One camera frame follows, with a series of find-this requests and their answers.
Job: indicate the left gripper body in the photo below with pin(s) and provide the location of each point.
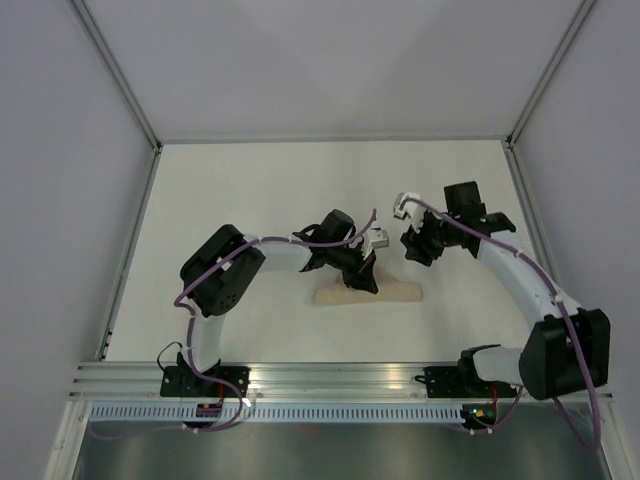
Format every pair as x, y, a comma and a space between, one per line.
350, 262

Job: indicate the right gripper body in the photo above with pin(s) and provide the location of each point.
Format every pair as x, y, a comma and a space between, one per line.
434, 235

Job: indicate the beige cloth napkin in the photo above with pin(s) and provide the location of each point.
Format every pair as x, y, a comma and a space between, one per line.
390, 289

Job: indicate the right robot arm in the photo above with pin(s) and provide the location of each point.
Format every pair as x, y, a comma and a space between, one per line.
568, 346

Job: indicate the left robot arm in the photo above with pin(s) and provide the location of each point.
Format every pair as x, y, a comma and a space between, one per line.
219, 273

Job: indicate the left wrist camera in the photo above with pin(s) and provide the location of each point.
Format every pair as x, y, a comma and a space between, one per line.
375, 239

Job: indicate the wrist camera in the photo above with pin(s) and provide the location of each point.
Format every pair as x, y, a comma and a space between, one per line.
375, 239
408, 206

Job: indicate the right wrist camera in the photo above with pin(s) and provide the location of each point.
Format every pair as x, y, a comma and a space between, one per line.
408, 206

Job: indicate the right side aluminium rail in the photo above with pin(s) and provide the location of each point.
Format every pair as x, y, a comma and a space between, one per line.
531, 213

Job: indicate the aluminium rail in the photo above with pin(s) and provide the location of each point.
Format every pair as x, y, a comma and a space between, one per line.
271, 382
531, 213
114, 297

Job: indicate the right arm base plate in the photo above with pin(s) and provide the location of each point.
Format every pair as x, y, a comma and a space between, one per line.
447, 382

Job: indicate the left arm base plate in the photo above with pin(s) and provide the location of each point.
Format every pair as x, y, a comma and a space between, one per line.
179, 381

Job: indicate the left side aluminium rail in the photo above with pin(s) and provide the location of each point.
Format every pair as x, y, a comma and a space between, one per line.
114, 297

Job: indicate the left aluminium frame post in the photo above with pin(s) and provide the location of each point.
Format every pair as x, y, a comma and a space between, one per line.
93, 31

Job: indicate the aluminium frame post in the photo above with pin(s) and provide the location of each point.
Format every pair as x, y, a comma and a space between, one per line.
93, 31
561, 50

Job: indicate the right aluminium frame post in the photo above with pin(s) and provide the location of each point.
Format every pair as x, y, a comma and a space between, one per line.
561, 50

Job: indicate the aluminium front rail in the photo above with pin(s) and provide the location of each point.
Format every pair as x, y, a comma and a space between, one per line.
271, 382

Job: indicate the white slotted cable duct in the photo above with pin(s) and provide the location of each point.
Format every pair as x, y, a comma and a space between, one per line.
282, 412

